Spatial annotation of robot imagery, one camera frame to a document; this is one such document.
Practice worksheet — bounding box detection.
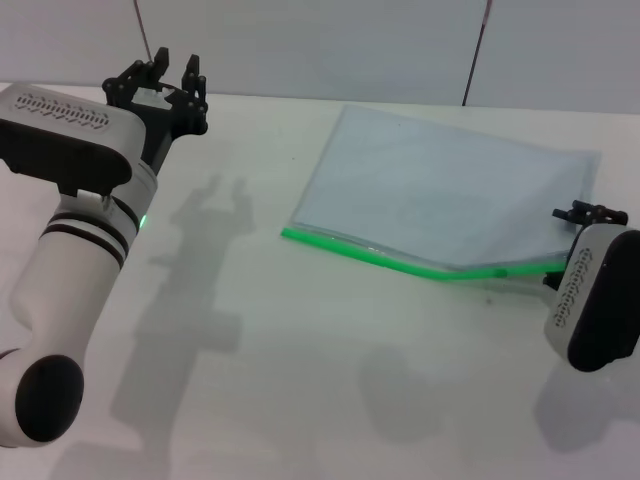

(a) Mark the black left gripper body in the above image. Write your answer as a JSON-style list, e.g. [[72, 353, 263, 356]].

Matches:
[[132, 87, 192, 174]]

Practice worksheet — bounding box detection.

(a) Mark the clear green-zip document bag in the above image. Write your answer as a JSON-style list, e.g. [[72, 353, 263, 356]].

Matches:
[[279, 104, 601, 301]]

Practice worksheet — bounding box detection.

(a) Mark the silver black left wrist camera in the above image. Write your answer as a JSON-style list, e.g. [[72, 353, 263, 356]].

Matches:
[[0, 82, 147, 195]]

